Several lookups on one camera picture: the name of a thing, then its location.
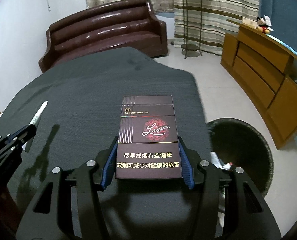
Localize white green small tube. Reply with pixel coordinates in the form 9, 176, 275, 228
30, 101, 48, 127

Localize white blue toothpaste tube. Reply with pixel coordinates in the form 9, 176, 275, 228
210, 152, 224, 169

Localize dark cigarette carton box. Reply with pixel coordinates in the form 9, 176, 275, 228
115, 95, 182, 180

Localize black wicker trash bin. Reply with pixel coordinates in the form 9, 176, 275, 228
207, 118, 274, 196

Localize dark grey tablecloth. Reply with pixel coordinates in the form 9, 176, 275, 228
0, 48, 210, 239

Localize wooden sideboard cabinet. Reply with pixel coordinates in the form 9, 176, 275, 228
221, 23, 297, 149

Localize dark brown leather sofa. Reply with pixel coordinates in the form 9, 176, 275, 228
38, 0, 168, 72

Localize black metal plant stand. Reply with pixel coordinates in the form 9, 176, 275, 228
181, 0, 203, 59

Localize small cardboard box on sideboard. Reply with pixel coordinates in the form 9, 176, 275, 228
242, 17, 258, 29

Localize striped beige curtain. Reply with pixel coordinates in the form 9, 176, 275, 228
174, 0, 260, 55

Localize Mickey Mouse plush toy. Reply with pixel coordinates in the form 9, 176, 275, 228
255, 15, 274, 34

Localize blue curtain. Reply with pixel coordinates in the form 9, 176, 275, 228
257, 0, 297, 61

